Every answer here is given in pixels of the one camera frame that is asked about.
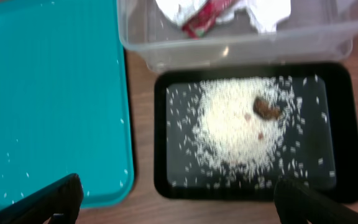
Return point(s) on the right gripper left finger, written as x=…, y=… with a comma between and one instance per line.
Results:
x=58, y=202

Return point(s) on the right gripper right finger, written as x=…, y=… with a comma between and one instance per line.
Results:
x=296, y=204

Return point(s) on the pile of white rice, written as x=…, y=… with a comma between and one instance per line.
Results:
x=227, y=136

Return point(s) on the brown food piece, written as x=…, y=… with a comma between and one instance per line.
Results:
x=262, y=108

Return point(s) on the white tissue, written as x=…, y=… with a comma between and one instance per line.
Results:
x=264, y=15
x=179, y=12

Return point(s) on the red snack wrapper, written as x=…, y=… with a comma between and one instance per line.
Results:
x=205, y=19

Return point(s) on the clear plastic waste bin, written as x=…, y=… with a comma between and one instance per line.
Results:
x=315, y=31

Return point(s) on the teal plastic serving tray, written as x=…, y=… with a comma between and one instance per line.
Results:
x=64, y=105

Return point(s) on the black rectangular tray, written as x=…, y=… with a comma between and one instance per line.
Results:
x=329, y=144

